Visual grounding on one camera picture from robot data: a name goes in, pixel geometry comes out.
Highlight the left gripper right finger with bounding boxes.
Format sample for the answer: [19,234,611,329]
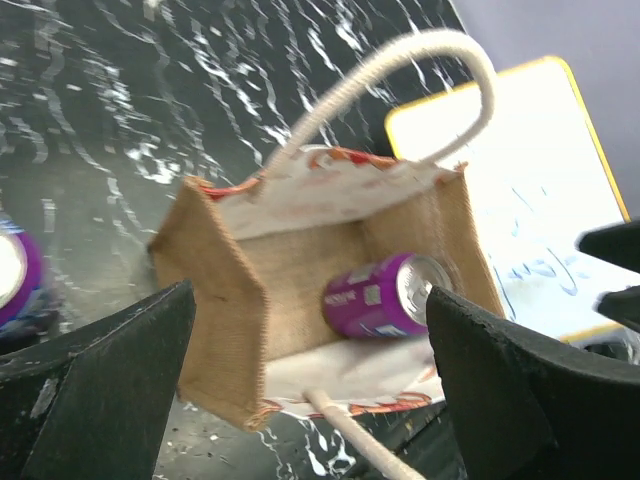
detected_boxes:
[426,287,639,479]

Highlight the white whiteboard yellow rim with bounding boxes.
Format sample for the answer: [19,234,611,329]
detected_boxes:
[384,55,632,344]

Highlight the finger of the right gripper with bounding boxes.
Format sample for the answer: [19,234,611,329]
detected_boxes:
[577,220,640,273]
[595,286,640,333]

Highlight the purple Fanta can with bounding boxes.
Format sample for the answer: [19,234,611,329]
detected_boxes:
[1,213,55,339]
[322,253,453,338]

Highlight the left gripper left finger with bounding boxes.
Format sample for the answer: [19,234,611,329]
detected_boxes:
[1,280,196,479]

